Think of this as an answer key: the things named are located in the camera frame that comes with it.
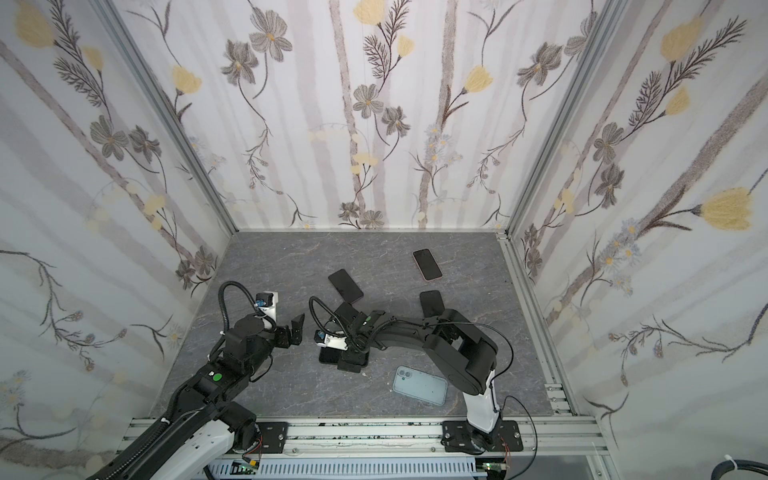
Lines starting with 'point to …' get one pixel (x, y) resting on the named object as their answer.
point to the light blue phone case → (420, 385)
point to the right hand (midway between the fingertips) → (338, 339)
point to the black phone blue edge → (427, 264)
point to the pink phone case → (419, 269)
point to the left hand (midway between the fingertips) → (284, 306)
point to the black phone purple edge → (346, 286)
